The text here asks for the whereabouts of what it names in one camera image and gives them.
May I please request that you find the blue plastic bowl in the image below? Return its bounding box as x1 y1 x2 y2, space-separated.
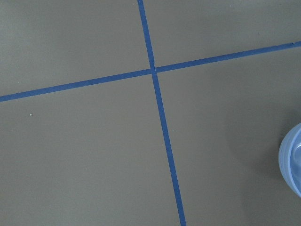
278 123 301 197

